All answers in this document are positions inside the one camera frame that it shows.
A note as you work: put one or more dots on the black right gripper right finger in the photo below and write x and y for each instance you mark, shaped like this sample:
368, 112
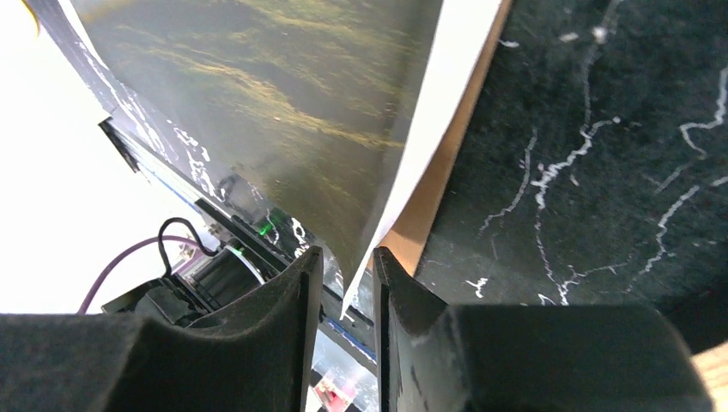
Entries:
435, 356

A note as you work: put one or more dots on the wooden picture frame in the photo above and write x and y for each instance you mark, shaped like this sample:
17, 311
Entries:
712, 366

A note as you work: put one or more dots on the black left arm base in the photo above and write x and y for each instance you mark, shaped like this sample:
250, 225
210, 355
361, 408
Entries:
212, 278

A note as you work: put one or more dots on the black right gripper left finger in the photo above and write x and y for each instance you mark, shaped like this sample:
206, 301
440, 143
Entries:
254, 354

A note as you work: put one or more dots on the brown cardboard backing board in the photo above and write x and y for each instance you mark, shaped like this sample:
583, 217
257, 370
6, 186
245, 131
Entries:
438, 165

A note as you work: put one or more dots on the mountain landscape photo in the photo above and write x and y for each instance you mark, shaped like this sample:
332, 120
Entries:
331, 110

